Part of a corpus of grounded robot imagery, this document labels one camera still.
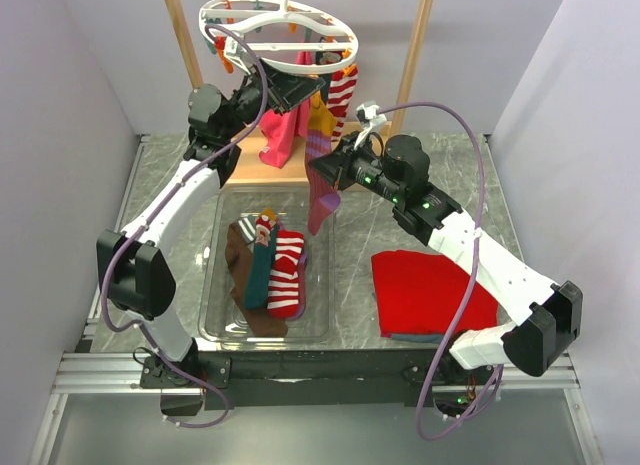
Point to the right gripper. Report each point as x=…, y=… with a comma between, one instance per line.
x=336, y=167

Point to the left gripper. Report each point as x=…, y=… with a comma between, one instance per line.
x=287, y=89

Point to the maroon purple ribbed sock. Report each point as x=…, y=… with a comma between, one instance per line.
x=302, y=285

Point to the red white striped sock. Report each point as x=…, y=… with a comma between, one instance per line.
x=285, y=275
x=341, y=90

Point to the dark teal santa sock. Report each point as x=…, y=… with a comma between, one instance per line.
x=266, y=227

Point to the brown sock with striped cuff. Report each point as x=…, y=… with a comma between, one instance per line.
x=259, y=321

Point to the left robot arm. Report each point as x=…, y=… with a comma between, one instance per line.
x=133, y=272

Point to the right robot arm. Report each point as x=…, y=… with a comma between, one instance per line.
x=544, y=317

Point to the white round clip hanger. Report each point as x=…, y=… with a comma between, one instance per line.
x=292, y=37

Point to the wooden hanger stand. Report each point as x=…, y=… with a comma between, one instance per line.
x=250, y=169

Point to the pink cloth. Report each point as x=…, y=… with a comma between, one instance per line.
x=280, y=132

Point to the red folded cloth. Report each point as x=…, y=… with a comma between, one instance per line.
x=417, y=294

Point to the clear plastic tray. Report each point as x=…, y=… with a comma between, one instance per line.
x=269, y=282

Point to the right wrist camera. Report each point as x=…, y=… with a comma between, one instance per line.
x=371, y=120

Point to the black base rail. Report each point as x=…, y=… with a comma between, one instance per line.
x=298, y=377

